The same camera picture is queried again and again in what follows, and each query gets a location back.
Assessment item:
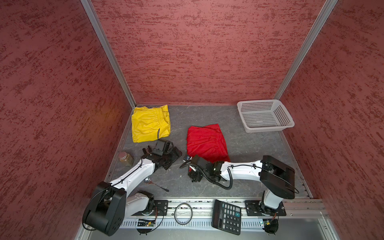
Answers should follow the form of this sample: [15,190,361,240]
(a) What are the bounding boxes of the left aluminium corner post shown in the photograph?
[81,0,137,109]

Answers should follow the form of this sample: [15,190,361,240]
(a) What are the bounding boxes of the grey ring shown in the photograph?
[174,202,193,226]

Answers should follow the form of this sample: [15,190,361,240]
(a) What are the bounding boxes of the small brown glass jar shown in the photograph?
[118,152,134,167]

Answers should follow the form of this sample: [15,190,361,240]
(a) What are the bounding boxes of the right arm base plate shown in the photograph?
[245,200,287,217]

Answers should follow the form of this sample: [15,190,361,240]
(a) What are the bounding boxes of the right aluminium corner post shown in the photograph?
[274,0,338,100]

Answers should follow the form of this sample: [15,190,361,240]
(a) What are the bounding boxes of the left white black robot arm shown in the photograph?
[82,147,182,236]

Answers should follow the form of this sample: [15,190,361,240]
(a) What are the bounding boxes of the right circuit board with wires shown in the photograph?
[263,213,279,235]

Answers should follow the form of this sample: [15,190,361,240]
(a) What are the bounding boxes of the aluminium corner post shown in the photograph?
[274,0,338,100]
[81,0,137,109]

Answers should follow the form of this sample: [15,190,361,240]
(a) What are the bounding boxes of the red shorts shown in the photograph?
[187,124,231,163]

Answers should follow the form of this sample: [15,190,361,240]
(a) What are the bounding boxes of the metal spoon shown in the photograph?
[144,177,170,193]

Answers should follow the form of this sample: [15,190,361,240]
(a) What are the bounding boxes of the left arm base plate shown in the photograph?
[133,200,169,216]

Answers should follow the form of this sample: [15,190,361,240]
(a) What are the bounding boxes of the yellow shorts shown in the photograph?
[132,105,171,143]

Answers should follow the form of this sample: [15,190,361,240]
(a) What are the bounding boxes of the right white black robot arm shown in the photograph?
[181,155,300,216]

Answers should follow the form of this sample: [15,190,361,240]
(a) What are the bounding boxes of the black calculator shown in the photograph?
[212,200,242,236]

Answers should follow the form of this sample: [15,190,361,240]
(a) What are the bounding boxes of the white plastic basket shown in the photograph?
[237,100,295,134]

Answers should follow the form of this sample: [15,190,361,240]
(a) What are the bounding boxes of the circuit board with wires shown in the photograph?
[263,213,279,235]
[136,208,165,235]

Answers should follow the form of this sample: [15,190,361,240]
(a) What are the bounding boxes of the aluminium front frame rail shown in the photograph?
[120,198,339,240]

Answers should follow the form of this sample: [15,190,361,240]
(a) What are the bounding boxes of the left circuit board with wires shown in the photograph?
[136,208,165,235]

